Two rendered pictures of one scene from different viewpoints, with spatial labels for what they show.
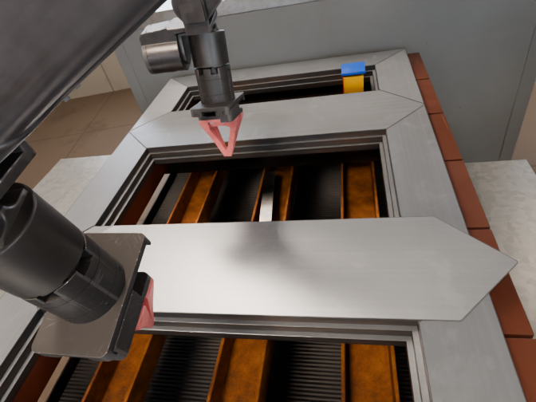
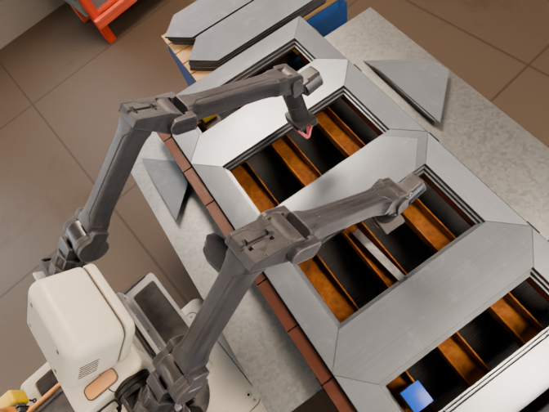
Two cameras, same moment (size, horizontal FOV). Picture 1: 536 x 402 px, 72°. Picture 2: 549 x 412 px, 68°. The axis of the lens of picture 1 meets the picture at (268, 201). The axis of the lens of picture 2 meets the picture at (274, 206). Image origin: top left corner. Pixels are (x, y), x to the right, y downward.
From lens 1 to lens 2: 121 cm
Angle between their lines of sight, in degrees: 73
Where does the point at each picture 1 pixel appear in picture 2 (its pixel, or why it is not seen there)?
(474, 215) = (265, 289)
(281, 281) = (311, 200)
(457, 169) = (286, 321)
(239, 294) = (321, 186)
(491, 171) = (289, 396)
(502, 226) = (266, 342)
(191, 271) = (349, 180)
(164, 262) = (364, 175)
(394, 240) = not seen: hidden behind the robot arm
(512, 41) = not seen: outside the picture
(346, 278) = not seen: hidden behind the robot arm
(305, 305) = (296, 199)
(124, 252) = (300, 123)
